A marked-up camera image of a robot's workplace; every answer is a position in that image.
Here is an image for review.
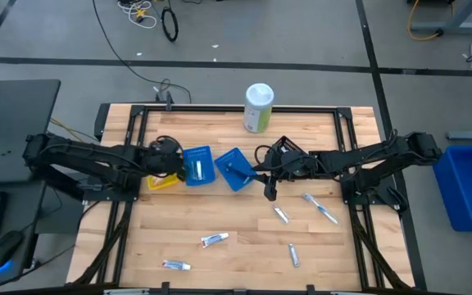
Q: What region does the white green wipes canister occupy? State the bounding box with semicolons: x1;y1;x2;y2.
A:
243;83;275;134

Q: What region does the white cable bundle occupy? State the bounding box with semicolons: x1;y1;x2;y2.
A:
116;0;158;30

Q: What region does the orange floor cable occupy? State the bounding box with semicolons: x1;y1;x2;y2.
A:
406;0;442;42

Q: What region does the grey desk base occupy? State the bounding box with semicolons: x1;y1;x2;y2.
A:
410;0;472;36

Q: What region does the small tube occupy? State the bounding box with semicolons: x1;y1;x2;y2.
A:
271;204;290;225

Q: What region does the blue plastic basket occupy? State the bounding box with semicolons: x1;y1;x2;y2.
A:
182;145;217;188
213;147;258;193

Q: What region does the long black floor cable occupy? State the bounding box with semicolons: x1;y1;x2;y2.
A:
91;0;193;104

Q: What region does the coiled black cable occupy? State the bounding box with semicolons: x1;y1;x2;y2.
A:
161;7;179;43

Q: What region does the grey metal bar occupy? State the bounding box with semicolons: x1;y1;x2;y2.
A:
445;129;472;142

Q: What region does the yellow plastic basket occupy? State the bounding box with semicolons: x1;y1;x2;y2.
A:
146;173;180;192

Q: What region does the large blue storage bin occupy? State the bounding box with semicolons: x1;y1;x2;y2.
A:
432;145;472;233

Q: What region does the black desk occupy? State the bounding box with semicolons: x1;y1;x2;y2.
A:
0;79;61;284

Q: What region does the blue toothbrush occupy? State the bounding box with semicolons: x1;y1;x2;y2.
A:
302;193;340;225

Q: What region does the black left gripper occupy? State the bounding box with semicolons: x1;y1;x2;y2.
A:
144;141;189;184

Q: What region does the blue disposable razor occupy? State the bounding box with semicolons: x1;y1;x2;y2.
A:
224;162;253;185

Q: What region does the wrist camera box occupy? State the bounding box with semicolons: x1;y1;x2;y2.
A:
152;141;178;159
279;152;302;167

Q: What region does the black computer mouse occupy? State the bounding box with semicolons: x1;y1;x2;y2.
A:
0;229;25;270

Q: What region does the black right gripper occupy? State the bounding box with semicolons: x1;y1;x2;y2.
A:
263;150;318;202

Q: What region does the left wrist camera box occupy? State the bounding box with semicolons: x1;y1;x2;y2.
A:
152;141;178;159

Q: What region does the black table frame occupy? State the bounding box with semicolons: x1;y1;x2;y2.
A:
70;102;428;295

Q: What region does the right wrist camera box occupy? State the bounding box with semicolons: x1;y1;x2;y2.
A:
279;152;302;167

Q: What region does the black plastic basket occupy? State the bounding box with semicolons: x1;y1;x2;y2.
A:
268;134;309;159

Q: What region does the silver blue toothpaste tube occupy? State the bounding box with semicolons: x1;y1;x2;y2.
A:
288;243;302;269

